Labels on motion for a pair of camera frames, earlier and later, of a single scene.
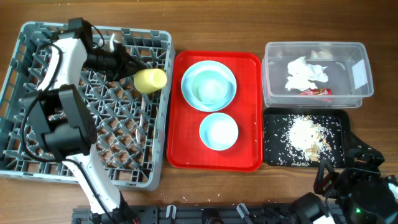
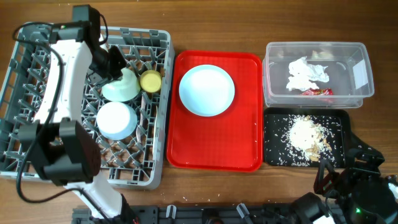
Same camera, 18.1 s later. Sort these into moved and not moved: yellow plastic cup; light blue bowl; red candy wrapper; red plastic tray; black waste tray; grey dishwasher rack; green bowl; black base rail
Moved: green bowl; yellow plastic cup; light blue bowl
Not moved: red plastic tray; grey dishwasher rack; black base rail; black waste tray; red candy wrapper
